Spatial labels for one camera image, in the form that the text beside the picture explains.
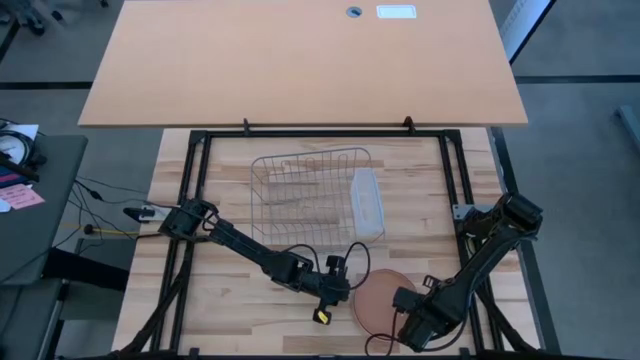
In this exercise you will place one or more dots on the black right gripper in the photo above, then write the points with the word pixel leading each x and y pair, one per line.
pixel 422 325

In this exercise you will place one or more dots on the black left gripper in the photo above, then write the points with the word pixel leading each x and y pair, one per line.
pixel 334 290

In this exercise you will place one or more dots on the orange plate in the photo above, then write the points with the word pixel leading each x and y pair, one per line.
pixel 375 300

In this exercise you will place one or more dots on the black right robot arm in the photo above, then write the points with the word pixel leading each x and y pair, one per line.
pixel 490 240

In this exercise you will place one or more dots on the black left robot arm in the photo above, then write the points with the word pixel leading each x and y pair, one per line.
pixel 240 242

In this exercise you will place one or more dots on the translucent white cutlery holder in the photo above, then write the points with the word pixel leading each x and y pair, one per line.
pixel 367 205

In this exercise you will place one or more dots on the small black electronics box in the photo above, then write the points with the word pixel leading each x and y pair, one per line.
pixel 142 214

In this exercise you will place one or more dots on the tan desk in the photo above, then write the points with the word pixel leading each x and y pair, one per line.
pixel 300 65

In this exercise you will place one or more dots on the black desk support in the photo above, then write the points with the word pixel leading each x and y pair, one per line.
pixel 85 270

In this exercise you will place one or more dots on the black-tipped yellow rod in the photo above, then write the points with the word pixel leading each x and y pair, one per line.
pixel 89 230

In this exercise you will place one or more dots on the white desk socket plate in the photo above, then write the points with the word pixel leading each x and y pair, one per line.
pixel 396 11

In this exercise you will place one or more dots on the grey side desk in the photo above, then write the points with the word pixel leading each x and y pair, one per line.
pixel 45 240

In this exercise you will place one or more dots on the silver perforated computer case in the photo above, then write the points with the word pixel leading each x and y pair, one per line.
pixel 522 25

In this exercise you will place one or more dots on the pink paper note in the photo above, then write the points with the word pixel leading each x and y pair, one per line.
pixel 22 196

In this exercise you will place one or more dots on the white paper sheet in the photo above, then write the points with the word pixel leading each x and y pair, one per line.
pixel 25 131

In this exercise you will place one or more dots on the black office chair base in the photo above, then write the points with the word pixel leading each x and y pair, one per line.
pixel 30 22

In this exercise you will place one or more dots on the black metal table frame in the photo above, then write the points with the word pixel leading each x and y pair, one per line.
pixel 325 133

